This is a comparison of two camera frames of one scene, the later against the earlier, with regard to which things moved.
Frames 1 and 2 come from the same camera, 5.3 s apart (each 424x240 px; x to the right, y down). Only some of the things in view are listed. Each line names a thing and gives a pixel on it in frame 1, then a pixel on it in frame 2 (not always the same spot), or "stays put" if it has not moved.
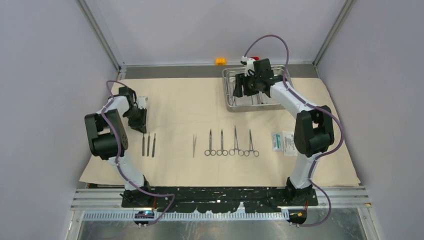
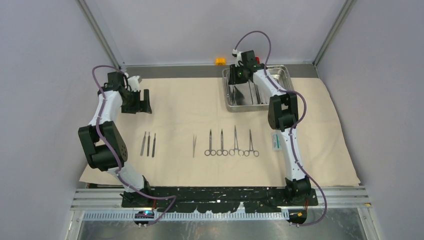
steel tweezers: [194, 142] stays put
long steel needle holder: [231, 152] stays put
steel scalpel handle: [153, 146] stays put
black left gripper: [140, 125] -> [141, 106]
